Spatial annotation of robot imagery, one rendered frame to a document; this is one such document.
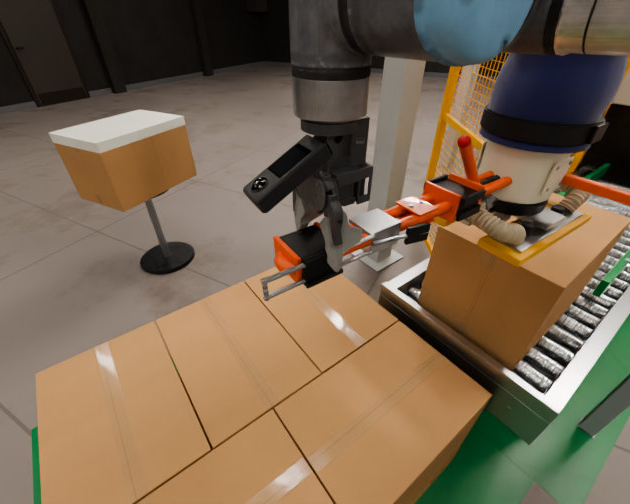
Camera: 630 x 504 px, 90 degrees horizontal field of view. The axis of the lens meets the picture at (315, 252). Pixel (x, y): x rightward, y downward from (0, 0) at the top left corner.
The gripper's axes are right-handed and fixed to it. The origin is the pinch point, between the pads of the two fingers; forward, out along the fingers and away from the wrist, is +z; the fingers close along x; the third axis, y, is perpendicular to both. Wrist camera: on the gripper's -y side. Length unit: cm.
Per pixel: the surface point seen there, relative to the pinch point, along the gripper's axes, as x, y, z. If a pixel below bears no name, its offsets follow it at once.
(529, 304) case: -13, 68, 39
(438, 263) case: 18, 66, 43
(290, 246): 0.7, -3.9, -2.2
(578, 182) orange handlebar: -10, 63, 0
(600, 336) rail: -28, 106, 64
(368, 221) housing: 0.8, 11.5, -1.4
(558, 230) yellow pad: -12, 61, 11
